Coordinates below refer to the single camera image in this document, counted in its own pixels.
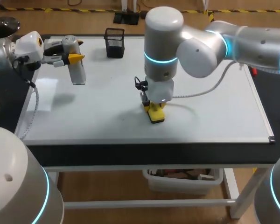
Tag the yellow and black eraser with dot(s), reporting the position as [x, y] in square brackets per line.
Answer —
[156, 115]

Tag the white plastic bin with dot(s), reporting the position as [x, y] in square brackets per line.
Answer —
[182, 183]

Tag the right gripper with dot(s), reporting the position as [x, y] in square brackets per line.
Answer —
[159, 91]

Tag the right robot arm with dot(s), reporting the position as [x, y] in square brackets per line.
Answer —
[200, 44]

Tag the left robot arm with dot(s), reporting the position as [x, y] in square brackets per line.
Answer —
[11, 168]

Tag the large whiteboard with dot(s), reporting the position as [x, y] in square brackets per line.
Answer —
[130, 112]

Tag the black round stool base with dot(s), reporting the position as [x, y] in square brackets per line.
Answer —
[5, 26]

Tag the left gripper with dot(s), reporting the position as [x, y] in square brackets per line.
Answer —
[28, 50]

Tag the black mesh cup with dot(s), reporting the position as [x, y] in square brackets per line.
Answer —
[114, 44]

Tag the small red object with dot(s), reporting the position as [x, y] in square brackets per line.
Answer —
[254, 71]

